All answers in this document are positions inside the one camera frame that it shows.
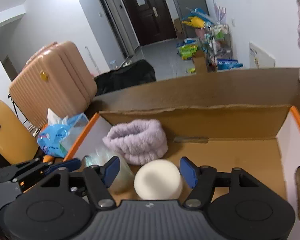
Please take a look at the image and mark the wire storage rack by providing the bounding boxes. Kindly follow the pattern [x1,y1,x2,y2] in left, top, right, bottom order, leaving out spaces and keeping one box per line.
[204,24,233,72]

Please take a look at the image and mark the blue tissue packet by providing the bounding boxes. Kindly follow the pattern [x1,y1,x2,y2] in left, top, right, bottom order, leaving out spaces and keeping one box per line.
[37,108,89,158]

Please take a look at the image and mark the brown cardboard carton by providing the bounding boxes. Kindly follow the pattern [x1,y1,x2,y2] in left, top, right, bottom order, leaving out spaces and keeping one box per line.
[174,19,185,39]

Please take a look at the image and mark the yellow toy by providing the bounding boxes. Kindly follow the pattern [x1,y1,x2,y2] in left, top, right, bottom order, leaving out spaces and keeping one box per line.
[182,16,205,29]

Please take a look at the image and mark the grey sliding door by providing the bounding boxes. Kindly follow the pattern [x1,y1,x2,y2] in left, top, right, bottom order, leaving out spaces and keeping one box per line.
[95,0,129,58]

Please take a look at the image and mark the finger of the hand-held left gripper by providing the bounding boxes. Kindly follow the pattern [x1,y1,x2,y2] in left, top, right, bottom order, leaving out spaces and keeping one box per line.
[14,157,82,184]

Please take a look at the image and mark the pink ribbed suitcase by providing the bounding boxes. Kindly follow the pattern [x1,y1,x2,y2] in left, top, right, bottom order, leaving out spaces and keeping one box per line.
[9,41,98,130]

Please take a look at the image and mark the orange rimmed cardboard box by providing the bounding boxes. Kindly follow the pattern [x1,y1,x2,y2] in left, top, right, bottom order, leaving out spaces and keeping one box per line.
[62,67,300,222]

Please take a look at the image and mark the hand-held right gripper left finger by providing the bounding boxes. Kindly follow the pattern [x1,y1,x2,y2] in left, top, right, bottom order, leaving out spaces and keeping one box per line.
[40,156,121,210]

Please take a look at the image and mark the black bag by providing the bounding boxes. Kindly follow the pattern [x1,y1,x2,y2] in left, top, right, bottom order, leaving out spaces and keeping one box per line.
[94,59,157,97]

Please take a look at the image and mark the grey refrigerator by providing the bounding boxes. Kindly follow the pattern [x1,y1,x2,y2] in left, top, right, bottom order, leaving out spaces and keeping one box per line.
[162,0,210,39]

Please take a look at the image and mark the iridescent plastic bag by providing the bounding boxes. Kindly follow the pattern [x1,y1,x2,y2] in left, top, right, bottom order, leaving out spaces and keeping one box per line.
[84,146,135,193]

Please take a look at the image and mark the yellow plastic container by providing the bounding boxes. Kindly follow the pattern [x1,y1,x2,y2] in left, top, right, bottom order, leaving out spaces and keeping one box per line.
[0,92,39,165]

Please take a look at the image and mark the small cardboard box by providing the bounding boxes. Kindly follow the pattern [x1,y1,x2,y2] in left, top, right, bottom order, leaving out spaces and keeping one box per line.
[192,51,217,74]

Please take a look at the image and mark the purple fluffy headband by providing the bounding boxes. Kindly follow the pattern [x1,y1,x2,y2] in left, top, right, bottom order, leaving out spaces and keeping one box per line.
[102,119,168,165]

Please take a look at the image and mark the green plastic bag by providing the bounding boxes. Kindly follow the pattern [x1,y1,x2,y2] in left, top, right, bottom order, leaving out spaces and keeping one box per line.
[179,44,199,60]

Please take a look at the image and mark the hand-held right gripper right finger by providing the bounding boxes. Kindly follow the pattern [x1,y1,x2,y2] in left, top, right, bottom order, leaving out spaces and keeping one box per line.
[179,156,260,210]

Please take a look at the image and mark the blue and white packets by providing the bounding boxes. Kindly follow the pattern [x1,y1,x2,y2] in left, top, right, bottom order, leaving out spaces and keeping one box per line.
[216,59,244,70]

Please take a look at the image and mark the dark brown door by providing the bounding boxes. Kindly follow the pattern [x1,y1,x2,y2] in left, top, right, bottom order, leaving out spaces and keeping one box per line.
[117,0,177,47]

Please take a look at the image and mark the white round sponge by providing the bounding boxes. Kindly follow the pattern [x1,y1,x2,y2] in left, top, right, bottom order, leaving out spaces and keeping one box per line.
[134,159,184,201]

